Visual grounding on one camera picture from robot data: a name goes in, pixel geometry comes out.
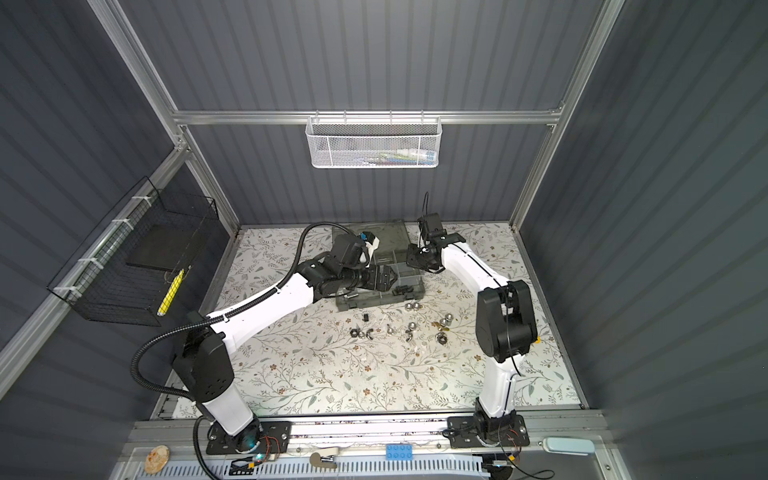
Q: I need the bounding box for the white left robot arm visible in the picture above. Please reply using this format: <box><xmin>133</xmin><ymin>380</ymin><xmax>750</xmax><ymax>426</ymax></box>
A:
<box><xmin>172</xmin><ymin>260</ymin><xmax>398</xmax><ymax>437</ymax></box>

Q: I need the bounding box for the white wire mesh basket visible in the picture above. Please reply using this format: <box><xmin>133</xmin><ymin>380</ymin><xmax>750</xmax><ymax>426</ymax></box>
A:
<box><xmin>305</xmin><ymin>118</ymin><xmax>443</xmax><ymax>169</ymax></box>

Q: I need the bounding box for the black wire wall basket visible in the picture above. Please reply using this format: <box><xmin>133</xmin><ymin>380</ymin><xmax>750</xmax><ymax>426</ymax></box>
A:
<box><xmin>48</xmin><ymin>180</ymin><xmax>219</xmax><ymax>326</ymax></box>

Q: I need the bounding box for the round wooden disc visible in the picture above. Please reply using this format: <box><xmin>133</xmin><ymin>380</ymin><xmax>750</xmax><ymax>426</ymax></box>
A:
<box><xmin>143</xmin><ymin>448</ymin><xmax>170</xmax><ymax>475</ymax></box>

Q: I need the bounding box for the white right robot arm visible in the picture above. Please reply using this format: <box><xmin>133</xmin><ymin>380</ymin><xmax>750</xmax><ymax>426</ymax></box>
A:
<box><xmin>406</xmin><ymin>242</ymin><xmax>539</xmax><ymax>439</ymax></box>

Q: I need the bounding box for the black foam pad in basket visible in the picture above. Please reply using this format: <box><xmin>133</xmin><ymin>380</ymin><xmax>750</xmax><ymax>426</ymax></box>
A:
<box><xmin>126</xmin><ymin>225</ymin><xmax>207</xmax><ymax>272</ymax></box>

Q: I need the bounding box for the black corrugated cable conduit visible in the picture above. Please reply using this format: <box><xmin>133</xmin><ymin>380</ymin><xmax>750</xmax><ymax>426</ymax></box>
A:
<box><xmin>130</xmin><ymin>221</ymin><xmax>361</xmax><ymax>480</ymax></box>

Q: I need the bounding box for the white remote-like device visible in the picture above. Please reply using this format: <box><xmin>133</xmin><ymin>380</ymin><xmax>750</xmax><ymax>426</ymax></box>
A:
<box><xmin>542</xmin><ymin>437</ymin><xmax>596</xmax><ymax>456</ymax></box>

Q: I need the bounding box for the blue lego brick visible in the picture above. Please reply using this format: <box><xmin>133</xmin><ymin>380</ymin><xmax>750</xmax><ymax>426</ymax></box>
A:
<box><xmin>385</xmin><ymin>444</ymin><xmax>413</xmax><ymax>461</ymax></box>

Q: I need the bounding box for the transparent green compartment organizer box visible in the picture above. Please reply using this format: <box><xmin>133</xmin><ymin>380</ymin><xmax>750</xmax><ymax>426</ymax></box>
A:
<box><xmin>335</xmin><ymin>220</ymin><xmax>425</xmax><ymax>312</ymax></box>

